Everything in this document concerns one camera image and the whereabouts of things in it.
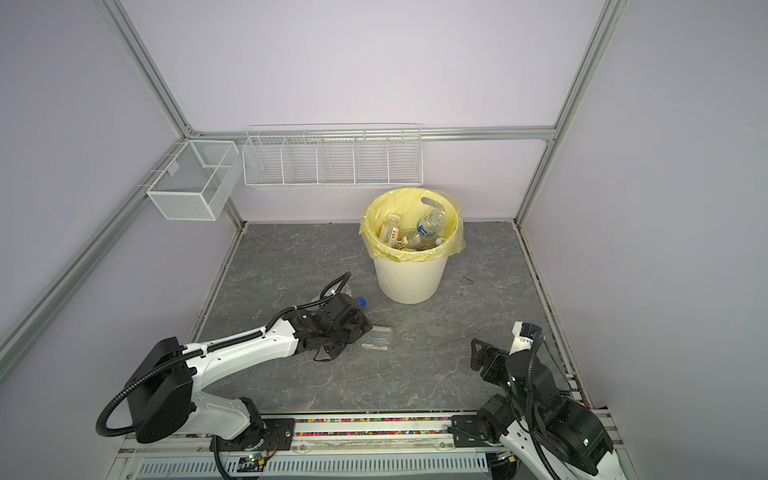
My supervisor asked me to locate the clear bottle green neck label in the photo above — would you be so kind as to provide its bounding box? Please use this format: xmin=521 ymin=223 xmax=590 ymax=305
xmin=361 ymin=325 xmax=393 ymax=351

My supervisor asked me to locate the blue label bottle white cap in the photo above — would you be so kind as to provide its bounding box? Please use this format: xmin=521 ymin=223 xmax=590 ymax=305
xmin=417 ymin=208 xmax=448 ymax=238

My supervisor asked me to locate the clear bottle yellow white label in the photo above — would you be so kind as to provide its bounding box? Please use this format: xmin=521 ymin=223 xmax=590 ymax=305
xmin=378 ymin=213 xmax=401 ymax=247

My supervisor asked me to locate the green bottle yellow cap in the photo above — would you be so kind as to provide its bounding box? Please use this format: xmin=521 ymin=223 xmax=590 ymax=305
xmin=396 ymin=232 xmax=445 ymax=251

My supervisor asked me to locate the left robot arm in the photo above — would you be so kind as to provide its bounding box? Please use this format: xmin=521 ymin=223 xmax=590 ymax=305
xmin=95 ymin=273 xmax=373 ymax=450

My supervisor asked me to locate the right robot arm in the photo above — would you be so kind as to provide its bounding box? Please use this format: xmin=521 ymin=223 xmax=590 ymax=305
xmin=447 ymin=333 xmax=626 ymax=479

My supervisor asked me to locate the white plastic waste bin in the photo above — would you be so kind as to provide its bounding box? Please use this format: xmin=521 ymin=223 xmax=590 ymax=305
xmin=373 ymin=187 xmax=462 ymax=305

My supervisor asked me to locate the yellow plastic bin liner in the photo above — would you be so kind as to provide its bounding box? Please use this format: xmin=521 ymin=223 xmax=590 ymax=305
xmin=359 ymin=187 xmax=465 ymax=263

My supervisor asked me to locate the small white mesh basket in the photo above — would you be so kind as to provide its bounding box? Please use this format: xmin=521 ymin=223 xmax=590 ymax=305
xmin=147 ymin=140 xmax=242 ymax=221

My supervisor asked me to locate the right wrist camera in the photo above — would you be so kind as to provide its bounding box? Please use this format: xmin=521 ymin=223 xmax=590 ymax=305
xmin=509 ymin=321 xmax=542 ymax=354

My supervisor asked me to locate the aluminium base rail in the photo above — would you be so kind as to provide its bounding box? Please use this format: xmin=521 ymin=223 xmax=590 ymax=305
xmin=108 ymin=412 xmax=549 ymax=479

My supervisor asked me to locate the long white wire basket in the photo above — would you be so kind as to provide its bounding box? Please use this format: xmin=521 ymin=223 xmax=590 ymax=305
xmin=241 ymin=123 xmax=424 ymax=188

